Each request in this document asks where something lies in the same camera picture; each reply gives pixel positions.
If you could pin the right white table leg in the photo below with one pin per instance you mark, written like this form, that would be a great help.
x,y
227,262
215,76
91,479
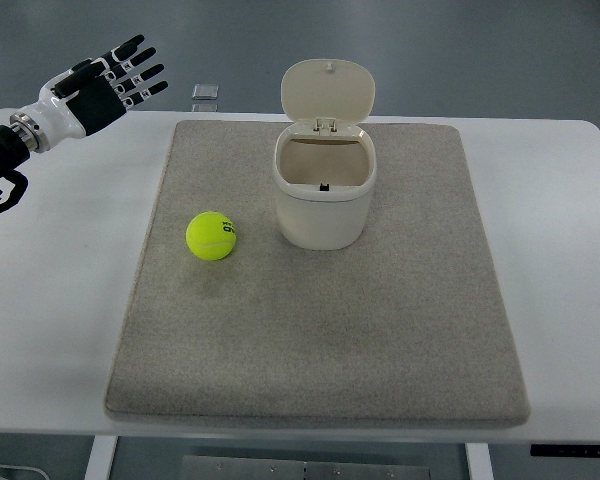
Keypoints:
x,y
479,461

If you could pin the yellow tennis ball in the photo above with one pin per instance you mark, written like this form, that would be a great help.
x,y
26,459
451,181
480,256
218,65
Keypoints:
x,y
210,236

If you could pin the white object on floor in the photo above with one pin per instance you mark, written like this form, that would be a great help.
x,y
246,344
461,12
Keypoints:
x,y
22,474

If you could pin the beige fabric mat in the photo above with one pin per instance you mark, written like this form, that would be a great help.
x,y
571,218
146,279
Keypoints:
x,y
406,326

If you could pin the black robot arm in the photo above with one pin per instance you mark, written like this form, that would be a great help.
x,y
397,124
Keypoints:
x,y
13,152

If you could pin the grey metal plate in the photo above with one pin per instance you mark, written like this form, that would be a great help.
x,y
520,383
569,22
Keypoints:
x,y
209,467

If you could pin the black table control panel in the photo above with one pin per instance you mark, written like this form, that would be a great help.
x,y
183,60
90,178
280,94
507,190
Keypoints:
x,y
565,450

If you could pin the cream bin with lid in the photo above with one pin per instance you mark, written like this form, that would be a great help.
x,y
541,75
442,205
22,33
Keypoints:
x,y
324,165

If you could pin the white table leg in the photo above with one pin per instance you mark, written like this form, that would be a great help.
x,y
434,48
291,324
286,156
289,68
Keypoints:
x,y
101,457
479,461

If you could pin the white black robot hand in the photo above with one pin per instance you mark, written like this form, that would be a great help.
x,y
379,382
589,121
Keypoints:
x,y
89,96

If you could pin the small clear plastic box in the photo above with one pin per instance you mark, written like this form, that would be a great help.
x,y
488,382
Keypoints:
x,y
205,92

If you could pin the left white table leg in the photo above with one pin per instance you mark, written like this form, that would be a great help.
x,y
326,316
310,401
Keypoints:
x,y
101,457

